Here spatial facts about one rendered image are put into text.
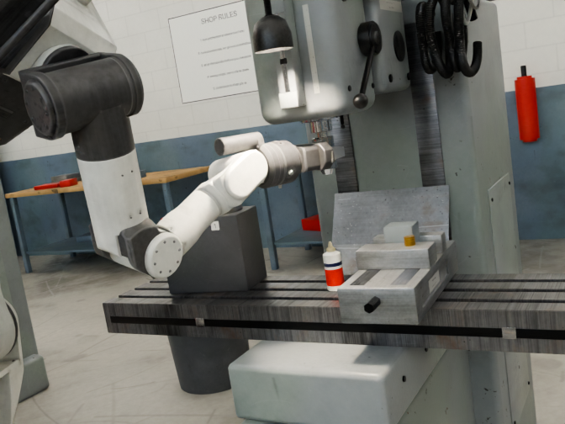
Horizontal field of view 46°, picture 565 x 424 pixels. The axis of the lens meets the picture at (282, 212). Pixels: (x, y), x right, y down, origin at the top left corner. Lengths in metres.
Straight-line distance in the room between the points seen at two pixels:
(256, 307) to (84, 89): 0.68
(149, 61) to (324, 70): 5.82
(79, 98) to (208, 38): 5.68
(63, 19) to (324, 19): 0.50
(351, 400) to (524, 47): 4.52
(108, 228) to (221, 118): 5.56
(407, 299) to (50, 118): 0.67
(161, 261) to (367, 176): 0.84
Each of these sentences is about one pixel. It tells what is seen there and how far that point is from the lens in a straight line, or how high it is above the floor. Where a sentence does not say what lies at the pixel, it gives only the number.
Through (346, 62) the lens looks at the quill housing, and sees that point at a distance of 1.33.
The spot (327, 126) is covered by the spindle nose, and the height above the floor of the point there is 1.29.
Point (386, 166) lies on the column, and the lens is 1.77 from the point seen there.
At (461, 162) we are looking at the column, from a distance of 1.72.
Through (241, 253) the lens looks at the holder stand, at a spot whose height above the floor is 1.02.
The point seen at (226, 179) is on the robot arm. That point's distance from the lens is 1.19.
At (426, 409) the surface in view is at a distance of 1.51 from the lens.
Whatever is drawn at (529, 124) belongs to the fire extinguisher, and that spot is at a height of 0.94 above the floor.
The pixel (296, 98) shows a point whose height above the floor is 1.36.
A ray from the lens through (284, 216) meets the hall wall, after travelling 6.38.
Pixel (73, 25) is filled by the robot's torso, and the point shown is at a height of 1.51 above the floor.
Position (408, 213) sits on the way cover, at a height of 1.03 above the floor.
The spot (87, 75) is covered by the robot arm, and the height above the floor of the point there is 1.43.
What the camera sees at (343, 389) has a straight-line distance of 1.27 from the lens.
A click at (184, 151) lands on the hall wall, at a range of 6.89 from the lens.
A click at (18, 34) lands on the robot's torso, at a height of 1.50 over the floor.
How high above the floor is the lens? 1.34
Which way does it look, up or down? 9 degrees down
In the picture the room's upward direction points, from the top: 9 degrees counter-clockwise
